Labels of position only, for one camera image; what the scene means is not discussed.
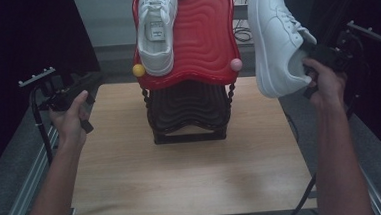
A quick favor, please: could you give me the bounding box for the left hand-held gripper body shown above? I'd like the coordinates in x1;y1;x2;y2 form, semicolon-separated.
17;63;107;139

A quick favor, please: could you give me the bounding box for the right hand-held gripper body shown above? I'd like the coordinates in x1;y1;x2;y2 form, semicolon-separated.
322;19;381;77

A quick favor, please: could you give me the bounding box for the white sneaker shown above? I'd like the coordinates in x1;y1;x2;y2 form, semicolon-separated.
246;0;321;101
134;0;183;79

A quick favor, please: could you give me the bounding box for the red and black shoe rack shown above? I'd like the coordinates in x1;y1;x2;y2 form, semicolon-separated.
128;0;249;147

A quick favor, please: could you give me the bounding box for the person's left hand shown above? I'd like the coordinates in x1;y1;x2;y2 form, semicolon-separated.
46;89;94;153

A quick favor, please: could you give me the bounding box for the person's right hand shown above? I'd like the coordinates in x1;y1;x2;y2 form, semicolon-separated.
302;55;351;113

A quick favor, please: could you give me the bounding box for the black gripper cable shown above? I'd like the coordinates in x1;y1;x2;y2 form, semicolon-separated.
281;173;319;215
28;85;55;166

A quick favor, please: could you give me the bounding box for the coiled black cable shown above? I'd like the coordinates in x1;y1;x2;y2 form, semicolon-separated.
232;17;254;44

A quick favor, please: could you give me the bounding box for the aluminium rail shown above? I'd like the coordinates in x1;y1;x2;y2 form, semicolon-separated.
0;124;66;215
358;165;381;215

